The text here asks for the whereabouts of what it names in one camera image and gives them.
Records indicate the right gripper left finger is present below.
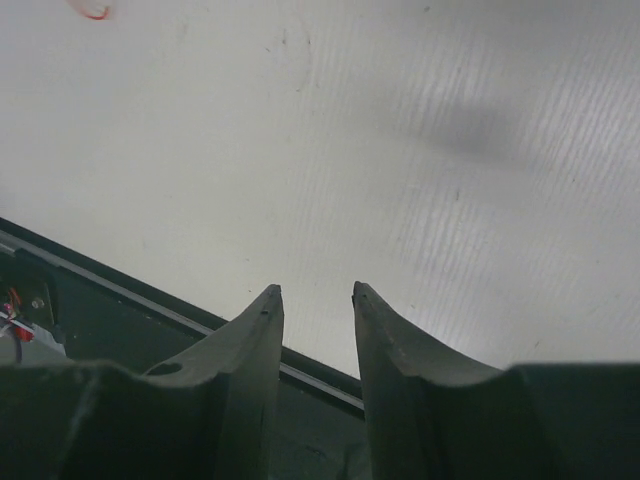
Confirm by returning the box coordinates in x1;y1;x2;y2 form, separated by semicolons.
1;285;284;479

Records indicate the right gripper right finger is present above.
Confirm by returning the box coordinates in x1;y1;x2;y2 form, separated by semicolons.
352;282;639;479

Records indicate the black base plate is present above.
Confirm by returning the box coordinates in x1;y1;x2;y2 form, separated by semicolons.
1;220;372;479

